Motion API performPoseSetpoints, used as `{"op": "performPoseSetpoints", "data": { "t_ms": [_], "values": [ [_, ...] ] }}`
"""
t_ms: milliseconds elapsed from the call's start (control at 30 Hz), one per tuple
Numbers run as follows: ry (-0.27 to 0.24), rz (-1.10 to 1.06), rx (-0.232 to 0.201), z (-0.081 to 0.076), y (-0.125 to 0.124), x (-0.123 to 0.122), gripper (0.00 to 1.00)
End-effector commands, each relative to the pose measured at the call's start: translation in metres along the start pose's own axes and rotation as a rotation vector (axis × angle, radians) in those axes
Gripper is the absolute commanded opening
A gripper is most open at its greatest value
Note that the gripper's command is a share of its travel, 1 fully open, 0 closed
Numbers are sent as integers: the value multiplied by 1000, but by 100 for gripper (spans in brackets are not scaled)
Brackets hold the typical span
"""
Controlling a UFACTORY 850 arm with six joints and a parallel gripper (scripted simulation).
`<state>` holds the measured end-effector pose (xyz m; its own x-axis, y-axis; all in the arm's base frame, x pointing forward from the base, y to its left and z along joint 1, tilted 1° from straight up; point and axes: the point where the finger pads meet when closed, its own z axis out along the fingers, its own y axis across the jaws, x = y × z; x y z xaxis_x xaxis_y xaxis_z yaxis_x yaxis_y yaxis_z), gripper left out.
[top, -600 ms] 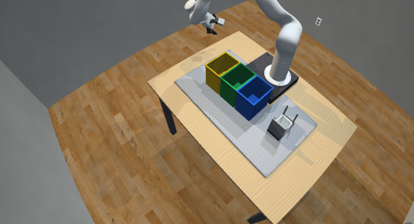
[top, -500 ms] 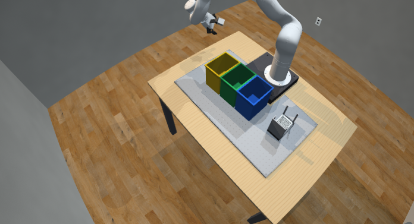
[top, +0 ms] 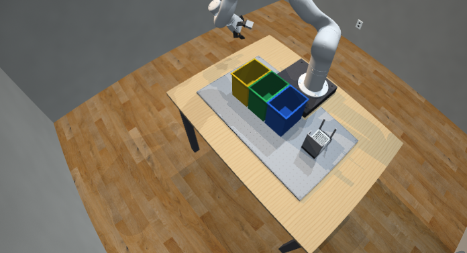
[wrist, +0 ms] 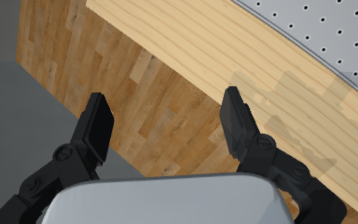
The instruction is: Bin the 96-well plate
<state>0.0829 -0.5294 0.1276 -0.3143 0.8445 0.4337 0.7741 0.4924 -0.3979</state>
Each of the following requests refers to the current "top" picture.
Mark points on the green bin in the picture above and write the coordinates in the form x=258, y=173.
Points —
x=268, y=86

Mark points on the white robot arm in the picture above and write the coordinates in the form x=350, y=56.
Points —
x=323, y=49

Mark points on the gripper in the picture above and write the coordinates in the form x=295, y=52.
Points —
x=236, y=29

